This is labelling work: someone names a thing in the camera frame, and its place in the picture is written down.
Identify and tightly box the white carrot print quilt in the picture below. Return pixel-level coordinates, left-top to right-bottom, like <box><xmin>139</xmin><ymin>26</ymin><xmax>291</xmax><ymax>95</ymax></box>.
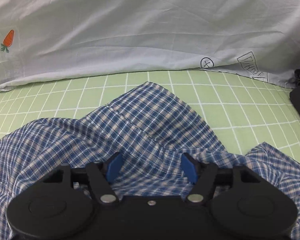
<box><xmin>0</xmin><ymin>0</ymin><xmax>300</xmax><ymax>98</ymax></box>

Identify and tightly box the green checked bed sheet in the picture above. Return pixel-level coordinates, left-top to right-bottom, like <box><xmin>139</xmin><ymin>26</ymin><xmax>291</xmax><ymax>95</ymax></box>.
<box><xmin>0</xmin><ymin>70</ymin><xmax>300</xmax><ymax>160</ymax></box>

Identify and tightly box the blue plaid shirt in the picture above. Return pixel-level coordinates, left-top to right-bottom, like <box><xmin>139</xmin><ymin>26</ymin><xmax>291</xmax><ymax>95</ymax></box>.
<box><xmin>0</xmin><ymin>81</ymin><xmax>300</xmax><ymax>240</ymax></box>

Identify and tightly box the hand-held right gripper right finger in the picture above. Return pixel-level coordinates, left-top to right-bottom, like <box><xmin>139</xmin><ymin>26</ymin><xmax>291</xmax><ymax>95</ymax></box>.
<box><xmin>181</xmin><ymin>152</ymin><xmax>262</xmax><ymax>207</ymax></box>

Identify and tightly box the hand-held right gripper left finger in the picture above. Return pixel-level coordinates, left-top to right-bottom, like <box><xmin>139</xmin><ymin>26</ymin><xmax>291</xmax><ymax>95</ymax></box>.
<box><xmin>41</xmin><ymin>152</ymin><xmax>124</xmax><ymax>207</ymax></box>

